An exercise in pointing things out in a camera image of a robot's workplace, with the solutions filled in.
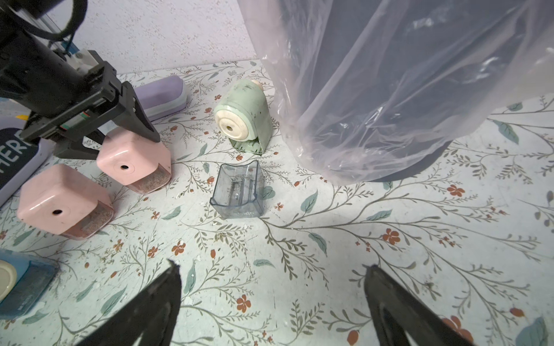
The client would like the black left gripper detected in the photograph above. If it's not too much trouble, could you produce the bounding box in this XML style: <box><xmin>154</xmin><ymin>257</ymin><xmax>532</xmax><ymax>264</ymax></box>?
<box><xmin>19</xmin><ymin>49</ymin><xmax>160</xmax><ymax>160</ymax></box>

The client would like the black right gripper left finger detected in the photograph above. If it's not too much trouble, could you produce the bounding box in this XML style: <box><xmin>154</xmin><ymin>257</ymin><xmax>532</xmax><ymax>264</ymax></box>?
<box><xmin>79</xmin><ymin>261</ymin><xmax>182</xmax><ymax>345</ymax></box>

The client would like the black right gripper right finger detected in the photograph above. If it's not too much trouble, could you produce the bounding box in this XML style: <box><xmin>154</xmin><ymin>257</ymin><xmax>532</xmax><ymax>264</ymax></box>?
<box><xmin>364</xmin><ymin>265</ymin><xmax>473</xmax><ymax>346</ymax></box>

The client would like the pink pencil sharpener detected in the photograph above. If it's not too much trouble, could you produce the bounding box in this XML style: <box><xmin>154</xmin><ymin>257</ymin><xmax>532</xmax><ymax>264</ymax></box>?
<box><xmin>17</xmin><ymin>164</ymin><xmax>115</xmax><ymax>240</ymax></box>
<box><xmin>96</xmin><ymin>128</ymin><xmax>172</xmax><ymax>195</ymax></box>

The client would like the green pencil sharpener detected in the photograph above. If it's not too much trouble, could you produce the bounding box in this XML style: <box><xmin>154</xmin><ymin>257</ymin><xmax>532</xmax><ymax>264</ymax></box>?
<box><xmin>214</xmin><ymin>79</ymin><xmax>273</xmax><ymax>156</ymax></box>

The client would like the clear sharpener shavings tray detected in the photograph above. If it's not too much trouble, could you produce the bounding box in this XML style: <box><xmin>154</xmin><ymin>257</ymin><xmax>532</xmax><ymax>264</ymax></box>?
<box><xmin>210</xmin><ymin>160</ymin><xmax>265</xmax><ymax>219</ymax></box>

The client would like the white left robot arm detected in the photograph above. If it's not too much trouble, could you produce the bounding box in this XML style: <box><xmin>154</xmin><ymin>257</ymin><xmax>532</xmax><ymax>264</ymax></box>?
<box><xmin>1</xmin><ymin>1</ymin><xmax>160</xmax><ymax>160</ymax></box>

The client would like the purple pencil case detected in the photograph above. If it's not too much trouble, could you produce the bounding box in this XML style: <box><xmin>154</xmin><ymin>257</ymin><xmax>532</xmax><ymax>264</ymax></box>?
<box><xmin>134</xmin><ymin>76</ymin><xmax>189</xmax><ymax>122</ymax></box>

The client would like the blue pencil sharpener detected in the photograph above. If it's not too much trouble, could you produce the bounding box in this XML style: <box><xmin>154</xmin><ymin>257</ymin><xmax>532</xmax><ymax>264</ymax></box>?
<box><xmin>1</xmin><ymin>249</ymin><xmax>59</xmax><ymax>320</ymax></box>

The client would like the purple tissue box holder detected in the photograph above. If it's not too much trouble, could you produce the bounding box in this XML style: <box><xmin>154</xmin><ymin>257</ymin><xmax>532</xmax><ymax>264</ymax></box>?
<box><xmin>0</xmin><ymin>117</ymin><xmax>54</xmax><ymax>206</ymax></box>

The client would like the grey trash bin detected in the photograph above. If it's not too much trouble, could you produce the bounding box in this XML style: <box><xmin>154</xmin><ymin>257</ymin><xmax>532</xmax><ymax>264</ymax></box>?
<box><xmin>372</xmin><ymin>141</ymin><xmax>452</xmax><ymax>183</ymax></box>

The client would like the clear plastic bin liner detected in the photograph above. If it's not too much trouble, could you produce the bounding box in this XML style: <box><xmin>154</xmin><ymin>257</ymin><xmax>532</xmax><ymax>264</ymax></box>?
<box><xmin>239</xmin><ymin>1</ymin><xmax>553</xmax><ymax>185</ymax></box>

